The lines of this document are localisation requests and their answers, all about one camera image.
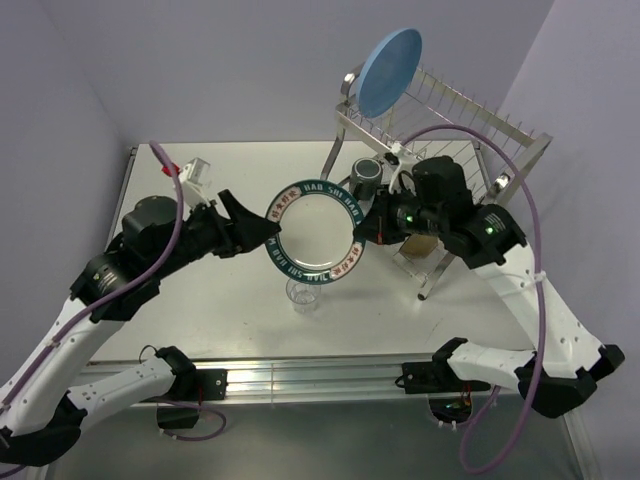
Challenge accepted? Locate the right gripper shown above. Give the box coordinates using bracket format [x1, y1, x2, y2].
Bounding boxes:
[354, 182, 446, 244]

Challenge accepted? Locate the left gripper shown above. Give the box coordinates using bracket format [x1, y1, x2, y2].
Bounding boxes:
[150, 188, 280, 280]

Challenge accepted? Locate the black bowl tan outside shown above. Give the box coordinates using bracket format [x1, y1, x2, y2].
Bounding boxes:
[400, 234, 439, 259]

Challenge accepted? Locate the black mug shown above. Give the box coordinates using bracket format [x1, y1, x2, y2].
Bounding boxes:
[349, 158, 383, 201]

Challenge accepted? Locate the white plate green rim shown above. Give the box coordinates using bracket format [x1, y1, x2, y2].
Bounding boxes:
[266, 179, 365, 285]

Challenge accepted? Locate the clear plastic glass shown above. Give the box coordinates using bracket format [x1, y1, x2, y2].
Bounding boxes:
[285, 279, 321, 314]

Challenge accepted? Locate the stainless steel dish rack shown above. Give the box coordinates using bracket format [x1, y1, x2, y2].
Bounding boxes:
[318, 62, 555, 300]

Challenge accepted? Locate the blue plastic plate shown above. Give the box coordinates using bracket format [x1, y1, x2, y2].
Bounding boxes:
[355, 28, 423, 118]

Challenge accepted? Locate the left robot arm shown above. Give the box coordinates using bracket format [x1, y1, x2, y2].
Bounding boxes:
[1, 190, 280, 467]

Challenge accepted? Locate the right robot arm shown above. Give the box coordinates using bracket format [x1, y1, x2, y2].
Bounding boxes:
[354, 156, 625, 418]

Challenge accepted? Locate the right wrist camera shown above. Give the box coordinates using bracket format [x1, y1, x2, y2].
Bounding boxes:
[384, 142, 417, 194]

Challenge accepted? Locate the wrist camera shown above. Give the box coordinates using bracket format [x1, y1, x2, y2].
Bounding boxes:
[171, 157, 211, 211]
[384, 142, 417, 194]

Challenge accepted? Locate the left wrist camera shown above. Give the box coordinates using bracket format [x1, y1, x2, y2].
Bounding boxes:
[171, 157, 211, 211]

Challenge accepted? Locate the aluminium mounting rail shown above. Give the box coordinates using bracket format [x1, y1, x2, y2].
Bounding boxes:
[72, 347, 431, 405]

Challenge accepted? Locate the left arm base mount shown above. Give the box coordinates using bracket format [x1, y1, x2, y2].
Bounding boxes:
[156, 369, 228, 441]

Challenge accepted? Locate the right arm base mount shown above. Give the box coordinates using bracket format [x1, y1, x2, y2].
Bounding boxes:
[394, 361, 492, 430]

